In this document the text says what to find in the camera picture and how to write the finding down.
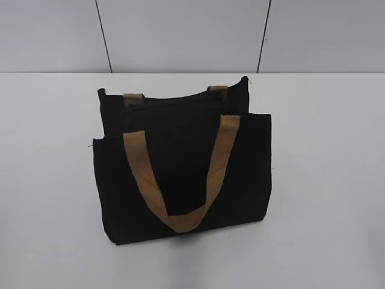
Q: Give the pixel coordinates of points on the black tote bag tan handles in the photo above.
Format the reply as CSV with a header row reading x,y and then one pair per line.
x,y
168,167

